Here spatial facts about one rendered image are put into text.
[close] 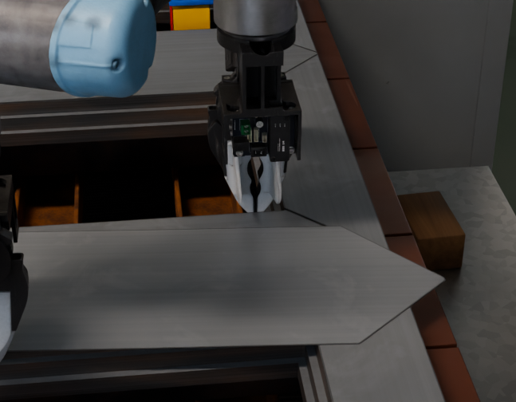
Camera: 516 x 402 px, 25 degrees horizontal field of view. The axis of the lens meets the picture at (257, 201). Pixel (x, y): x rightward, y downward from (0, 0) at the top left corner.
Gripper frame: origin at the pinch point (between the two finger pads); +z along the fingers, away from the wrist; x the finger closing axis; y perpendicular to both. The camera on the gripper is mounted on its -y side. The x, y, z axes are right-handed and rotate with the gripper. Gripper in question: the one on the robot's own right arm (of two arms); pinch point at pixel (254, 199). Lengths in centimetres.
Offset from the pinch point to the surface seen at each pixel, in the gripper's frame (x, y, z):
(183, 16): -4.2, -48.7, 1.2
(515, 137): 86, -158, 88
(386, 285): 10.4, 14.9, 0.6
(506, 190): 76, -133, 88
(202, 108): -3.4, -24.7, 2.6
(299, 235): 3.7, 5.9, 0.6
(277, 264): 1.0, 10.4, 0.6
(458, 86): 42, -71, 26
